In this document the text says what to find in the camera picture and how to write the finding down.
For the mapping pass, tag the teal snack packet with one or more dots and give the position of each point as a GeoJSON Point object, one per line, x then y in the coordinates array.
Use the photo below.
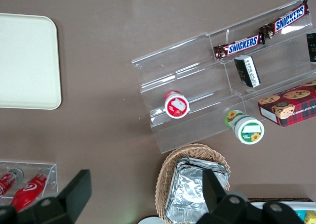
{"type": "Point", "coordinates": [300, 216]}

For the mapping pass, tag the green sunflower snack cup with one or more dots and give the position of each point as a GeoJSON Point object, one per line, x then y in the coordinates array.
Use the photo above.
{"type": "Point", "coordinates": [248, 132]}

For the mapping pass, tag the Snickers chocolate bar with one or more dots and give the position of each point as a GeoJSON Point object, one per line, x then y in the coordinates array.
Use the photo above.
{"type": "Point", "coordinates": [240, 46]}
{"type": "Point", "coordinates": [287, 20]}

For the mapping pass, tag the cream rectangular plastic tray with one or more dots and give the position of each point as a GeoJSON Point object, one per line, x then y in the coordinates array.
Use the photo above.
{"type": "Point", "coordinates": [27, 60]}

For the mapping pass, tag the aluminium foil tray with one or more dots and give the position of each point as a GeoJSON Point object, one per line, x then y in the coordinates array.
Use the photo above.
{"type": "Point", "coordinates": [217, 165]}
{"type": "Point", "coordinates": [187, 192]}

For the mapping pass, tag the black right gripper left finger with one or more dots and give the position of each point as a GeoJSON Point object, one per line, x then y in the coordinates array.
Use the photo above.
{"type": "Point", "coordinates": [79, 189]}

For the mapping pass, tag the red tartan cookie box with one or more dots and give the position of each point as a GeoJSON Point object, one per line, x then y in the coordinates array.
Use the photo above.
{"type": "Point", "coordinates": [291, 105]}

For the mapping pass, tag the oval wicker basket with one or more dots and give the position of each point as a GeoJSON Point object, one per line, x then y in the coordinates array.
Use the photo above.
{"type": "Point", "coordinates": [164, 174]}

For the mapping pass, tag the clear acrylic bottle rack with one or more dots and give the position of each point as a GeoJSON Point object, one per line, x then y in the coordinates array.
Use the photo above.
{"type": "Point", "coordinates": [53, 177]}

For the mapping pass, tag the red cola bottle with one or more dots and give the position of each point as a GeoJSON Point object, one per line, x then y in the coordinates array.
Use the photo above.
{"type": "Point", "coordinates": [6, 182]}
{"type": "Point", "coordinates": [28, 189]}

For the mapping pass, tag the red lidded snack cup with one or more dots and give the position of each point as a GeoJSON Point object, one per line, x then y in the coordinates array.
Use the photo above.
{"type": "Point", "coordinates": [176, 106]}

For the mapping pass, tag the small black snack box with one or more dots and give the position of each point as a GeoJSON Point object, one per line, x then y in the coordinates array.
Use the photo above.
{"type": "Point", "coordinates": [248, 72]}
{"type": "Point", "coordinates": [311, 47]}

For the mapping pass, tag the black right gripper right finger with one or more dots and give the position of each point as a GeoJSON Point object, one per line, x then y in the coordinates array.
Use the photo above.
{"type": "Point", "coordinates": [212, 189]}

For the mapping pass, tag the clear acrylic tiered shelf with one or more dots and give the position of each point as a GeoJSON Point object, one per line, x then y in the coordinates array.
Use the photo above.
{"type": "Point", "coordinates": [197, 85]}

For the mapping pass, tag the yellow snack packet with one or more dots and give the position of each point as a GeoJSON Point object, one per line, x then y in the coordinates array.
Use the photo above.
{"type": "Point", "coordinates": [311, 217]}

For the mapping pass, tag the white rectangular snack tray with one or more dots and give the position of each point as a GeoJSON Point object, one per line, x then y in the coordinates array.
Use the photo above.
{"type": "Point", "coordinates": [256, 205]}

